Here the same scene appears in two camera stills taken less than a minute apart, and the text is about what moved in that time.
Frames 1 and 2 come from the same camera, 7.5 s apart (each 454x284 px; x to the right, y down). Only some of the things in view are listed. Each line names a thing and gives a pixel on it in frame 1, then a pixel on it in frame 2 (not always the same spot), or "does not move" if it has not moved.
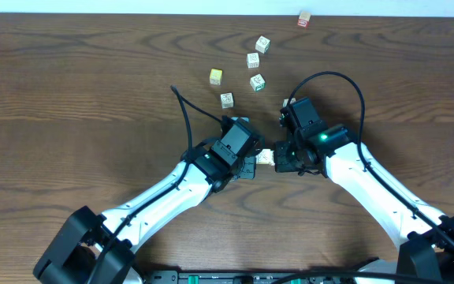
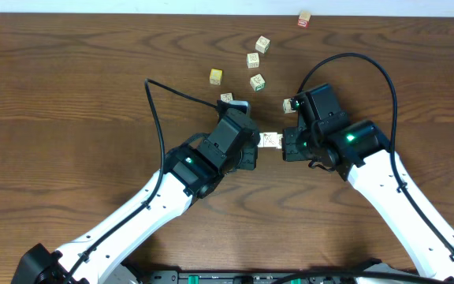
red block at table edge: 303,20 does not move
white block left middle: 227,100 does not move
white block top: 262,44 does not move
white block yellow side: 266,157 -> 270,140
